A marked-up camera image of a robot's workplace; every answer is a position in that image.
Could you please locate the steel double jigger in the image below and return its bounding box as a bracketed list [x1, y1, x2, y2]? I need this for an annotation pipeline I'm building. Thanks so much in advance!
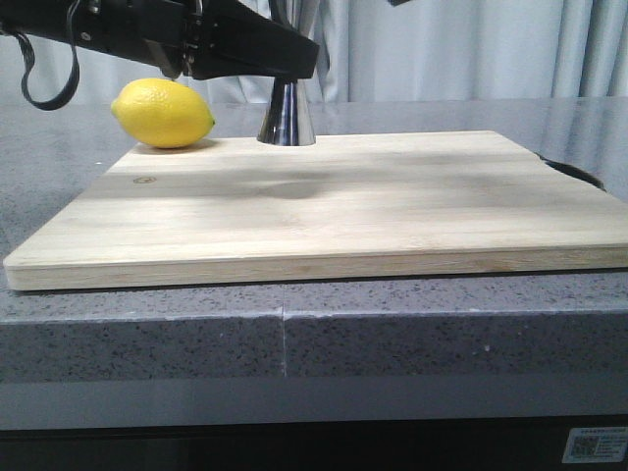
[257, 1, 320, 146]

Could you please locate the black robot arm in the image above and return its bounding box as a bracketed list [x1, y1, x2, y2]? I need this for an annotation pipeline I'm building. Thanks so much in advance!
[1, 0, 319, 80]

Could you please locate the grey curtain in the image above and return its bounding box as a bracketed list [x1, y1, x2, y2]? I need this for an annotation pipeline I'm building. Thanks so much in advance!
[28, 1, 627, 104]

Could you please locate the yellow lemon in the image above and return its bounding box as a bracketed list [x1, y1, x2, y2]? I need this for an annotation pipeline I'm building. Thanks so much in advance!
[111, 78, 215, 149]

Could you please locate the wooden cutting board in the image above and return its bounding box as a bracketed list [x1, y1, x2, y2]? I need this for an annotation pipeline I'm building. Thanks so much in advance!
[4, 131, 627, 290]

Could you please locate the QR code label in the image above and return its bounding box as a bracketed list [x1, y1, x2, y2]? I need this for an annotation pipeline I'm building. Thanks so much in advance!
[561, 427, 627, 464]

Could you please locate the black strap cable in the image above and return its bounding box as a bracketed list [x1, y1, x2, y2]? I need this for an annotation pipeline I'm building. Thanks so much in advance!
[0, 0, 82, 111]

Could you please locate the black cutting board handle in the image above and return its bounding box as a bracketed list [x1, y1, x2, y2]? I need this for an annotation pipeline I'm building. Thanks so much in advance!
[538, 154, 606, 191]

